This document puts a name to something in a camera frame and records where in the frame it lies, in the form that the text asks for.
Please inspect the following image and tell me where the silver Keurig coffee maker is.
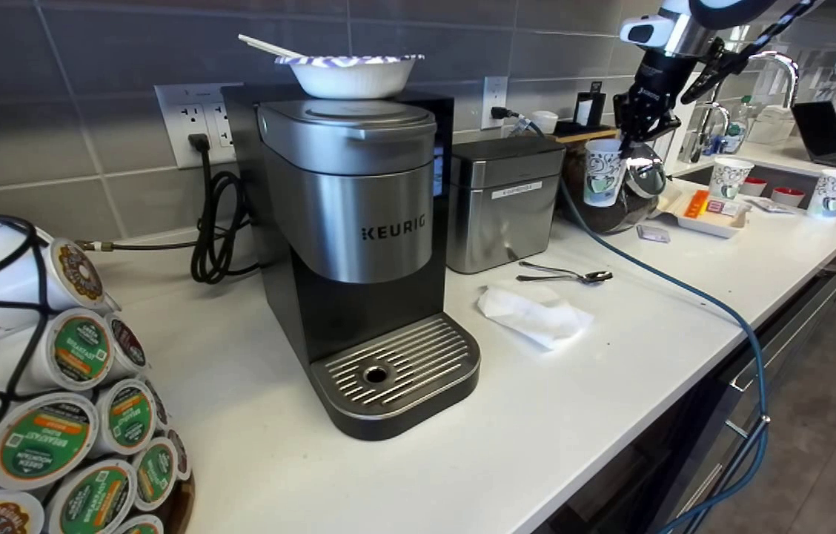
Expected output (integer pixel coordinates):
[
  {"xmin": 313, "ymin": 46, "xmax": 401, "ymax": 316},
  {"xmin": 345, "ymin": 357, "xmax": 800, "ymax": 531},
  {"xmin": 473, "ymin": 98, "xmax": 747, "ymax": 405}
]
[{"xmin": 256, "ymin": 98, "xmax": 480, "ymax": 440}]

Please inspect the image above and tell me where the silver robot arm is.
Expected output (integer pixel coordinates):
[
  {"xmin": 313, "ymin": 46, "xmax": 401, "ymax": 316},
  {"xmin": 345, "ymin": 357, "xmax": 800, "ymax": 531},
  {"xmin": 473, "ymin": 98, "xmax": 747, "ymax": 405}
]
[{"xmin": 618, "ymin": 0, "xmax": 818, "ymax": 145}]

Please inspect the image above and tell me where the black power cord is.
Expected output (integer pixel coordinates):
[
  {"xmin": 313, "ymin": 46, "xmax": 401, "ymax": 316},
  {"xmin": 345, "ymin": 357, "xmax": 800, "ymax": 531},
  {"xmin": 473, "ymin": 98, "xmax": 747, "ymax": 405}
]
[{"xmin": 81, "ymin": 135, "xmax": 264, "ymax": 288}]

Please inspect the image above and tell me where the white wall outlet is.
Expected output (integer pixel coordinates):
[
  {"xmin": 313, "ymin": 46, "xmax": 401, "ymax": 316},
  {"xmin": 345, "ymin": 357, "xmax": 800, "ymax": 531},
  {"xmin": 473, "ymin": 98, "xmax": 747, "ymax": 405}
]
[{"xmin": 154, "ymin": 84, "xmax": 234, "ymax": 166}]

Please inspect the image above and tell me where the white foam bowl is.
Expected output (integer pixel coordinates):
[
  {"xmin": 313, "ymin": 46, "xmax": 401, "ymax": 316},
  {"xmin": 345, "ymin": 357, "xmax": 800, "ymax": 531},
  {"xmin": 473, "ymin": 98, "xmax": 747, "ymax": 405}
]
[{"xmin": 289, "ymin": 55, "xmax": 421, "ymax": 102}]

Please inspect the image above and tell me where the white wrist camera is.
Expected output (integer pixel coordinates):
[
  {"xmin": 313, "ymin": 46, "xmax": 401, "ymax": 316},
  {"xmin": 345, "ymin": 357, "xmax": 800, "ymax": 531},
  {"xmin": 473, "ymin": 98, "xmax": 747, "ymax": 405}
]
[{"xmin": 621, "ymin": 19, "xmax": 679, "ymax": 47}]

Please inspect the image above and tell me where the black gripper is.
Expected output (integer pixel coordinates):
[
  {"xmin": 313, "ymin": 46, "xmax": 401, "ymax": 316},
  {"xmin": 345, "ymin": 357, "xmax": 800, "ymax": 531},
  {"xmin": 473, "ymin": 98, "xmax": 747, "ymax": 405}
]
[{"xmin": 615, "ymin": 52, "xmax": 689, "ymax": 144}]

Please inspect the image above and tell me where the brown lid coffee pod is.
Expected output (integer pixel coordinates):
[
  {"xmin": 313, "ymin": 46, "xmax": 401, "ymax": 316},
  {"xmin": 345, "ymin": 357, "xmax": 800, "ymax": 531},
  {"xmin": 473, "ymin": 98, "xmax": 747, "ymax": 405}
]
[{"xmin": 0, "ymin": 240, "xmax": 104, "ymax": 310}]

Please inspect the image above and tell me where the silver metal canister box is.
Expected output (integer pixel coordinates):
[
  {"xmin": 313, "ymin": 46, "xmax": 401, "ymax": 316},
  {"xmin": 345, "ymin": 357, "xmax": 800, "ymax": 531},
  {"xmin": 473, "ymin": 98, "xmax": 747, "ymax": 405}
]
[{"xmin": 446, "ymin": 136, "xmax": 563, "ymax": 277}]

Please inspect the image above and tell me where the black laptop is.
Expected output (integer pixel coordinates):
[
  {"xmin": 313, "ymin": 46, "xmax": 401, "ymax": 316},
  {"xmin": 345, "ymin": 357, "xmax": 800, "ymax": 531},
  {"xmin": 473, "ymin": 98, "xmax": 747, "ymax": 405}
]
[{"xmin": 791, "ymin": 102, "xmax": 836, "ymax": 166}]

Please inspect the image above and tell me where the patterned paper cup by sink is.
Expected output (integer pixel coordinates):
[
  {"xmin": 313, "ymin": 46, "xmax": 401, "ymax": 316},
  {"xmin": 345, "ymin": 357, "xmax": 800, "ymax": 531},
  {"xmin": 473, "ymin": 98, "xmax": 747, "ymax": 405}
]
[{"xmin": 809, "ymin": 170, "xmax": 836, "ymax": 219}]

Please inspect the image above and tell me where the glass jar with chrome lid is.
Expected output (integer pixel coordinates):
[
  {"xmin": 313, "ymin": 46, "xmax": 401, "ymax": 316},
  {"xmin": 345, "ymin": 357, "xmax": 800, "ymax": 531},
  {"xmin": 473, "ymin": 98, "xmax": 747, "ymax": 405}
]
[{"xmin": 562, "ymin": 136, "xmax": 668, "ymax": 236}]

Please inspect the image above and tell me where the crumpled white napkin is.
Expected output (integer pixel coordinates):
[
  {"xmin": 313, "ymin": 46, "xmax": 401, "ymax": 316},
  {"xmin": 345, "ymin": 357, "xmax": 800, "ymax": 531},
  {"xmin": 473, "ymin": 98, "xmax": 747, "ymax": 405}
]
[{"xmin": 476, "ymin": 285, "xmax": 594, "ymax": 351}]

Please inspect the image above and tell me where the orange packet in food pack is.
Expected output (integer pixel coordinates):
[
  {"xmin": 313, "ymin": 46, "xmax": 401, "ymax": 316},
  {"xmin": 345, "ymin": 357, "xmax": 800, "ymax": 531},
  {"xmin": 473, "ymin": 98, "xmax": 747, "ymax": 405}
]
[{"xmin": 685, "ymin": 190, "xmax": 710, "ymax": 219}]

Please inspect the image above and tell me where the green lid coffee pod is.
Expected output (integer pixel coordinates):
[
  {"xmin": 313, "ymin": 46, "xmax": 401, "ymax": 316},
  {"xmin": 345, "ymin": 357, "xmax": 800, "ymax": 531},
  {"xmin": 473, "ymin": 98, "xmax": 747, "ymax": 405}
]
[
  {"xmin": 133, "ymin": 436, "xmax": 179, "ymax": 512},
  {"xmin": 0, "ymin": 393, "xmax": 99, "ymax": 489},
  {"xmin": 49, "ymin": 461, "xmax": 138, "ymax": 534},
  {"xmin": 99, "ymin": 380, "xmax": 158, "ymax": 458},
  {"xmin": 0, "ymin": 310, "xmax": 112, "ymax": 394}
]

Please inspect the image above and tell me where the patterned paper cup middle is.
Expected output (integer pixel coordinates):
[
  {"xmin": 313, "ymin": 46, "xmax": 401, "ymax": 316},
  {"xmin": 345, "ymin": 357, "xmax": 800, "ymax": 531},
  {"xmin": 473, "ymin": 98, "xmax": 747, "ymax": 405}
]
[{"xmin": 710, "ymin": 156, "xmax": 753, "ymax": 202}]

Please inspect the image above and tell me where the patterned paper coffee cup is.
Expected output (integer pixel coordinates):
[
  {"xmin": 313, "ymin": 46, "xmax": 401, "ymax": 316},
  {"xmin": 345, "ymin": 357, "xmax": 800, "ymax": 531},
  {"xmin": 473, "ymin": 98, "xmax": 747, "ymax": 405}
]
[{"xmin": 585, "ymin": 141, "xmax": 622, "ymax": 209}]

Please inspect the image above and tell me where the white plastic spoon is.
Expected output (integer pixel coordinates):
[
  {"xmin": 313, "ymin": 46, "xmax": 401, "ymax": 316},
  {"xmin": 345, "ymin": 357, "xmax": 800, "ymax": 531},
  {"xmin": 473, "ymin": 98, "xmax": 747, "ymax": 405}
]
[{"xmin": 237, "ymin": 34, "xmax": 302, "ymax": 59}]

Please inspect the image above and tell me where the chrome sink faucet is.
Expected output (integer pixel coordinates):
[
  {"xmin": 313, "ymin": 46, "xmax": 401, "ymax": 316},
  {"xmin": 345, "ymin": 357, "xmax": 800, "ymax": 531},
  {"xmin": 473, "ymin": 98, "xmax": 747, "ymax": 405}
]
[{"xmin": 692, "ymin": 52, "xmax": 805, "ymax": 166}]

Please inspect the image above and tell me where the silver metal spoon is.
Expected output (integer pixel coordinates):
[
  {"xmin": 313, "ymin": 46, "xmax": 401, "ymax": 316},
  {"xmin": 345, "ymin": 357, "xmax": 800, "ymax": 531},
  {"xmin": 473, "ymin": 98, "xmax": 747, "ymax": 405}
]
[
  {"xmin": 516, "ymin": 259, "xmax": 581, "ymax": 280},
  {"xmin": 516, "ymin": 270, "xmax": 615, "ymax": 285}
]

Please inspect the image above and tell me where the black wire pod carousel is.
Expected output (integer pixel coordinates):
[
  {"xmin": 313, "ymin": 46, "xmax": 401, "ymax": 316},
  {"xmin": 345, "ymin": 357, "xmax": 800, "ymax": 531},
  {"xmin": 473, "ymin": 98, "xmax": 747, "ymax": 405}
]
[{"xmin": 0, "ymin": 215, "xmax": 195, "ymax": 534}]

